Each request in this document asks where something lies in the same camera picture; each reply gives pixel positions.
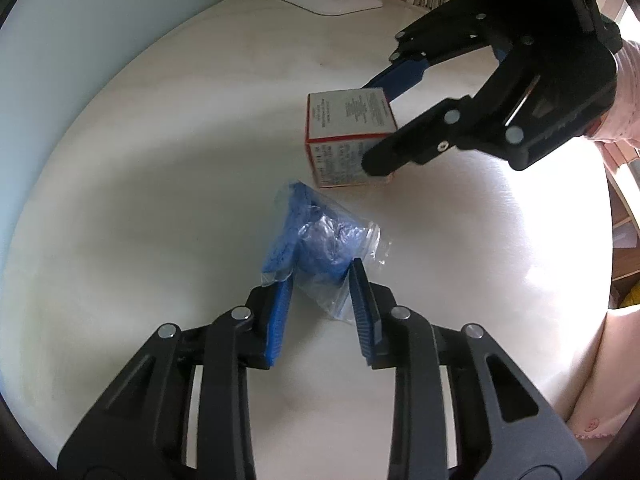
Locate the person's pink clothing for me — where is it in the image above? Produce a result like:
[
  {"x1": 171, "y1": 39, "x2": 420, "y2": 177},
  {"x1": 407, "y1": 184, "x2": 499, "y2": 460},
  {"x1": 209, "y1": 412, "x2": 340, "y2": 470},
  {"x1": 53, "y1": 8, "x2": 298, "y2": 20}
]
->
[{"x1": 567, "y1": 305, "x2": 640, "y2": 441}]

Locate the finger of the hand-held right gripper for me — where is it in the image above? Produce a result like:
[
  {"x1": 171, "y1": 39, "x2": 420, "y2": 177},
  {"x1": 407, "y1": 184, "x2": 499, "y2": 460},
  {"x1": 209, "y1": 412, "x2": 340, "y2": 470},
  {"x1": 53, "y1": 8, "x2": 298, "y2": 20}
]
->
[
  {"x1": 361, "y1": 95, "x2": 507, "y2": 178},
  {"x1": 362, "y1": 0, "x2": 511, "y2": 103}
]

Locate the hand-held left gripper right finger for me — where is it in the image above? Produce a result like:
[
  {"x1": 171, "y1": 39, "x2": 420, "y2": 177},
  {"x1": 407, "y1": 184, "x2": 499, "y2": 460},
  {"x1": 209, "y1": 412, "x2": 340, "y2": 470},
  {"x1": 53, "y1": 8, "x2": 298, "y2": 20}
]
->
[{"x1": 347, "y1": 257, "x2": 588, "y2": 480}]

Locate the small red and white box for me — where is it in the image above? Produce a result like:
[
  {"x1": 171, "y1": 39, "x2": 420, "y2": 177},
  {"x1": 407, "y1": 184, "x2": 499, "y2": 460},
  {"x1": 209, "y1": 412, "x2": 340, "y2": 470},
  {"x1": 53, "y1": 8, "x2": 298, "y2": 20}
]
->
[{"x1": 305, "y1": 87, "x2": 398, "y2": 188}]

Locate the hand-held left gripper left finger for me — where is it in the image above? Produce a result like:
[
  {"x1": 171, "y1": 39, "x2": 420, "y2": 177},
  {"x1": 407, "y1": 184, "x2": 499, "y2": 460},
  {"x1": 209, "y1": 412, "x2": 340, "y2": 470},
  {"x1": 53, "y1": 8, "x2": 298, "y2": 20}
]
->
[{"x1": 57, "y1": 280, "x2": 296, "y2": 480}]

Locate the plastic bag of blue items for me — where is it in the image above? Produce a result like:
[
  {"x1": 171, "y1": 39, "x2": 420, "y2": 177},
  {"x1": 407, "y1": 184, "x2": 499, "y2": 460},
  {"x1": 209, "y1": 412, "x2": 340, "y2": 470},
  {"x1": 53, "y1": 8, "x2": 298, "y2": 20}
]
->
[{"x1": 260, "y1": 180, "x2": 393, "y2": 323}]

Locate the person's right forearm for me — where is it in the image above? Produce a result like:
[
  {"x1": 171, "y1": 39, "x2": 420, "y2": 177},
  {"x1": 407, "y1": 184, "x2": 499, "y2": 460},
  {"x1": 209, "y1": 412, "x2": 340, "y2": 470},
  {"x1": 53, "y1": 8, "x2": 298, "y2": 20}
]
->
[{"x1": 585, "y1": 37, "x2": 640, "y2": 153}]

